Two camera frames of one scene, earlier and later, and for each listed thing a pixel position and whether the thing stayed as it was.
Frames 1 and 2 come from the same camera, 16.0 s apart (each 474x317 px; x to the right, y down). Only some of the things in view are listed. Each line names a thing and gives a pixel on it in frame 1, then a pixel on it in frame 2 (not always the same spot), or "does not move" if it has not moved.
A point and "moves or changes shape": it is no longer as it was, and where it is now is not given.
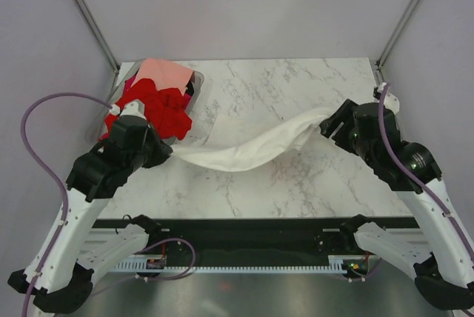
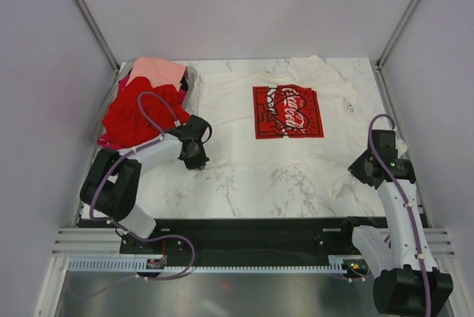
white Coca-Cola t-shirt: [240, 141] moves or changes shape
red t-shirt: [164, 109] does not move
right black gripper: [343, 114] to [355, 169]
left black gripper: [164, 151] to [200, 162]
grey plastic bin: [96, 127] to [101, 107]
